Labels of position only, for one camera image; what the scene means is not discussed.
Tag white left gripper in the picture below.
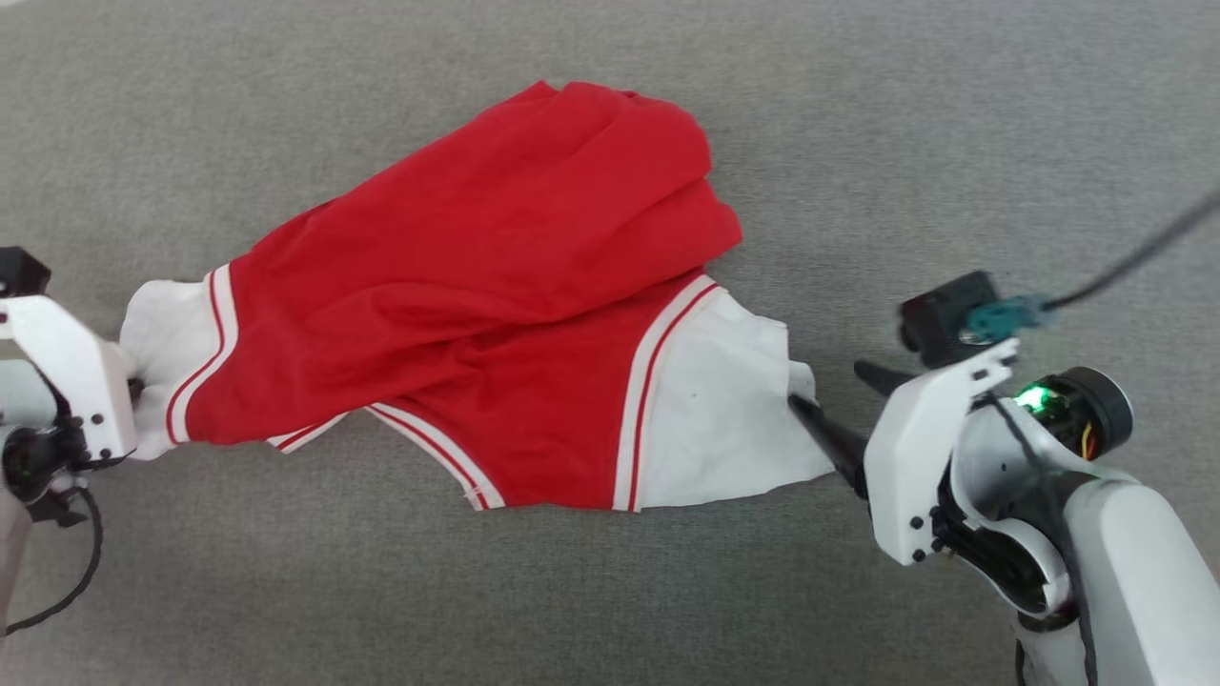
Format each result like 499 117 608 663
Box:
0 295 139 463

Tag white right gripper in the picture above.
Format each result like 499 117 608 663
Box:
787 338 1019 566

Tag red and white jersey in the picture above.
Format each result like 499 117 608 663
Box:
119 80 838 513

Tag grey fabric sofa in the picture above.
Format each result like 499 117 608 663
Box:
0 0 1220 686

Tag teal right camera connector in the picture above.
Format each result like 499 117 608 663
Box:
960 294 1055 345

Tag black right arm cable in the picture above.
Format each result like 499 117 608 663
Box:
982 189 1220 686

